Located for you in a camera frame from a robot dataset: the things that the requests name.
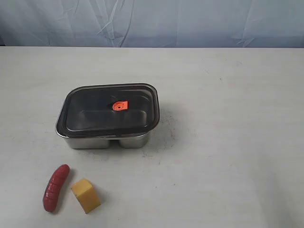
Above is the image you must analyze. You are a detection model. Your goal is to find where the blue-grey backdrop cloth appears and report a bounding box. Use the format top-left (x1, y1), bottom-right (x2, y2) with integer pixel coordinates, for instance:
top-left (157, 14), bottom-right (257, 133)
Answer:
top-left (0, 0), bottom-right (304, 48)

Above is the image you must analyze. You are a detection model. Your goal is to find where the stainless steel lunch box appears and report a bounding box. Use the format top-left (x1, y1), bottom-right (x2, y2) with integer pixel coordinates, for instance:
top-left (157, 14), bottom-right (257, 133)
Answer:
top-left (56, 123), bottom-right (151, 149)

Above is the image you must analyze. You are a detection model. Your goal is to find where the yellow toy cheese wedge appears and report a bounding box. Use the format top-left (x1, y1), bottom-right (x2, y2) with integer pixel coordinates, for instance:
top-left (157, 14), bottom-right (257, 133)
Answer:
top-left (71, 179), bottom-right (101, 214)

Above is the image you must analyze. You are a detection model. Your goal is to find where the red toy sausage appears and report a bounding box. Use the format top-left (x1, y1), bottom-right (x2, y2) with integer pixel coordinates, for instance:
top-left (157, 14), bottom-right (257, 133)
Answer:
top-left (42, 164), bottom-right (70, 212)

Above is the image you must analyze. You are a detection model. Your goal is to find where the dark transparent box lid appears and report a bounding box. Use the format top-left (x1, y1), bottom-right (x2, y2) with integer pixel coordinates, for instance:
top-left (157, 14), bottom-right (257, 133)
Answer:
top-left (56, 83), bottom-right (160, 138)

